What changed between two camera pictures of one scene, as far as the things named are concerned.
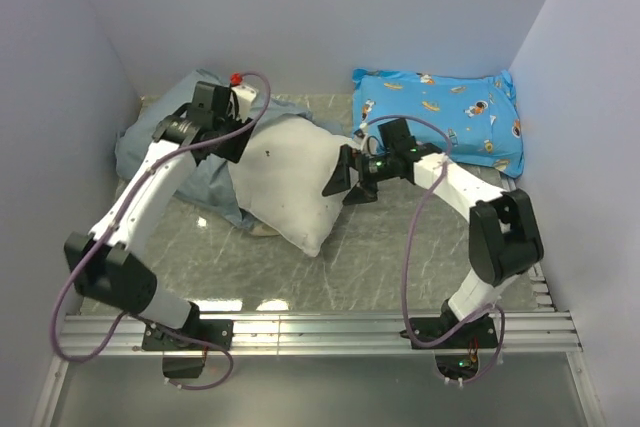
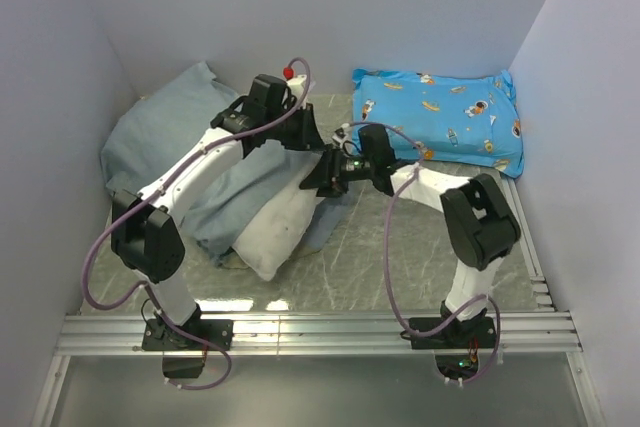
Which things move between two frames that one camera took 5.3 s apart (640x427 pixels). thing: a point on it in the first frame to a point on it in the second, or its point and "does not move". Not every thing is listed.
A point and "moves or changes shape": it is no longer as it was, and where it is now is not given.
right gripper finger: x=341 y=181 to x=320 y=176
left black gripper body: x=232 y=149 to x=295 y=131
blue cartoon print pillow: x=472 y=119 does not move
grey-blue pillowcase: x=201 y=114 moves or changes shape
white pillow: x=280 y=177 to x=273 y=233
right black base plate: x=481 y=334 does not move
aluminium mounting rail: x=525 y=333 does not move
